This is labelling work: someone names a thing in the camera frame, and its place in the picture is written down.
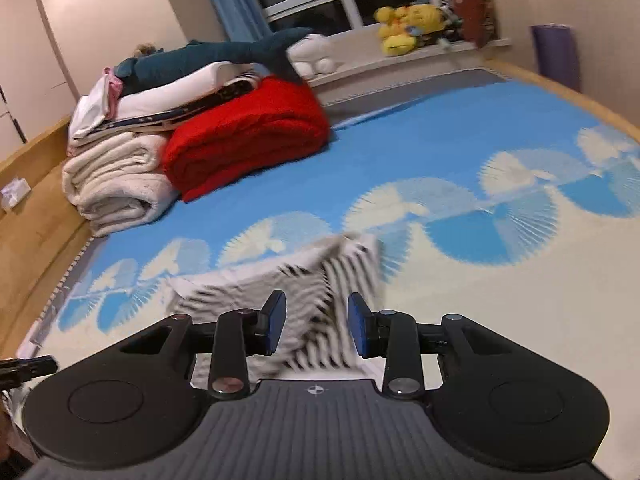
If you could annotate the yellow plush toy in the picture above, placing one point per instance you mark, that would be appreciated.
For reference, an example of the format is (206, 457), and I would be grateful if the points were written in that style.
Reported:
(395, 32)
(427, 17)

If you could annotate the teal shark plush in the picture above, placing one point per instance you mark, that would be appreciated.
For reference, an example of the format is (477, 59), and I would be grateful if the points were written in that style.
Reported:
(200, 56)

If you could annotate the white duvet with navy trim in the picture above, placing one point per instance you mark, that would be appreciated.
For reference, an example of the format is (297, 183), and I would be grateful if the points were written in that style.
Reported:
(165, 100)

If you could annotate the red folded blanket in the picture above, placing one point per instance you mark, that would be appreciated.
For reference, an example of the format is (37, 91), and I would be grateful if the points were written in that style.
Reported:
(240, 135)

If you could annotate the brown red cushion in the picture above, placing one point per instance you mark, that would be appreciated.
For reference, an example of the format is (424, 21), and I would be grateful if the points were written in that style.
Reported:
(472, 5)

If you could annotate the white striped hooded top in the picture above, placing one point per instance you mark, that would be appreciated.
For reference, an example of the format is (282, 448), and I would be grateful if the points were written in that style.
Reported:
(240, 280)

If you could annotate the tan fluffy toy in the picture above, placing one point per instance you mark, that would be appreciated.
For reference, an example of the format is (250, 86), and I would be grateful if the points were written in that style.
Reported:
(146, 50)

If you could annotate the white folded cloth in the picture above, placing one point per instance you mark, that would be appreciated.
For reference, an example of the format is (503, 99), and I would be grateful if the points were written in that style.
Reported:
(92, 107)

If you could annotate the purple rolled mat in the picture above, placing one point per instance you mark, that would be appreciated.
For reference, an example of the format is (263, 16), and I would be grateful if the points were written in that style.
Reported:
(556, 55)

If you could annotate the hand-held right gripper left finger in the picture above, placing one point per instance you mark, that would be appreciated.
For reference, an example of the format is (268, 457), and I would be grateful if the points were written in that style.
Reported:
(272, 321)

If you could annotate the wooden bed frame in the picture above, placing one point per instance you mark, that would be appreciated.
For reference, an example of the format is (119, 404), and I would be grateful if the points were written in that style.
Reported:
(35, 240)

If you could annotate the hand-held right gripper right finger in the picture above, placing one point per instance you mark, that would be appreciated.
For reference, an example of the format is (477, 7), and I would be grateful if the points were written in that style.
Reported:
(359, 325)

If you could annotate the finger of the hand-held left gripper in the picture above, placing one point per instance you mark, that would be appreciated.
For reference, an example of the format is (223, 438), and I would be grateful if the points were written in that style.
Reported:
(30, 367)

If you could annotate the white wardrobe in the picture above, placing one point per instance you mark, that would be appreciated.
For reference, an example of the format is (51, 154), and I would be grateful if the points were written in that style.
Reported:
(100, 15)

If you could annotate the pink cloth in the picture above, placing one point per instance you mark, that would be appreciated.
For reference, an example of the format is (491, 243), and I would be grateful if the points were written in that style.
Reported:
(115, 87)

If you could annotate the tissue pack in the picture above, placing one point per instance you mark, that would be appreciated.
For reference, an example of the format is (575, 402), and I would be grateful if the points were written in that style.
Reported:
(15, 194)

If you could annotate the white plush toy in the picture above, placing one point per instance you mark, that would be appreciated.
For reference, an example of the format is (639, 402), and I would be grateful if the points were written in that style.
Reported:
(312, 55)

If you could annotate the cream folded blanket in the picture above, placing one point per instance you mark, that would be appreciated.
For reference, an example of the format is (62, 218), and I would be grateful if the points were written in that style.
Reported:
(115, 185)

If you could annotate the white windowsill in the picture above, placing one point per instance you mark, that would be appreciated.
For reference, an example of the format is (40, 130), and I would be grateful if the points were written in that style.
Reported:
(365, 52)

